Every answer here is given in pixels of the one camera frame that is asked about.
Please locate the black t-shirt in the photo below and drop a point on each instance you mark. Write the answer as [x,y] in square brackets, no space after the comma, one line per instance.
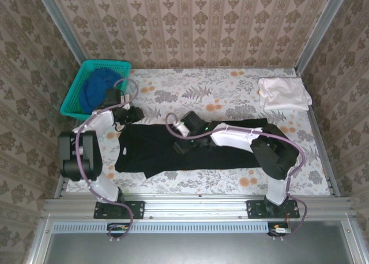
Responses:
[155,151]

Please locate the white t-shirt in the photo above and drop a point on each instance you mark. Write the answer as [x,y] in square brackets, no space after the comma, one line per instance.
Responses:
[284,94]

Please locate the blue t-shirt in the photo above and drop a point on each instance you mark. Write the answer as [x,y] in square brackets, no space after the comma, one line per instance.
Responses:
[95,91]

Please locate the floral tablecloth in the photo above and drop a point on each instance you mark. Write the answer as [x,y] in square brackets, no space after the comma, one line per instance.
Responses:
[201,88]

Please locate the teal plastic basket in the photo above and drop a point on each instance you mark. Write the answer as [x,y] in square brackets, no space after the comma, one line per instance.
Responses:
[72,102]

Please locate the grey metal panel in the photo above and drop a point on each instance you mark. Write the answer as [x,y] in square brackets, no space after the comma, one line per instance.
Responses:
[201,249]

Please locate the small controller board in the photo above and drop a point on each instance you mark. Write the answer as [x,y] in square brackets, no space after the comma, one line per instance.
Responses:
[281,230]
[119,228]

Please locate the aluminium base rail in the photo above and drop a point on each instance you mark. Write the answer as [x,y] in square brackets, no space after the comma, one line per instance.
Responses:
[196,206]

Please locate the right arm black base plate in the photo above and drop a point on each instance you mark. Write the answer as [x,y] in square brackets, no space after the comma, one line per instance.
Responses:
[255,209]

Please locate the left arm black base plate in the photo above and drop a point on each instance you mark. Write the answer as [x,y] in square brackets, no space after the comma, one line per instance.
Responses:
[135,209]

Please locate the aluminium frame post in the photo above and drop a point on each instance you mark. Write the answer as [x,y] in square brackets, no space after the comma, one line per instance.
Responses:
[323,27]
[60,24]

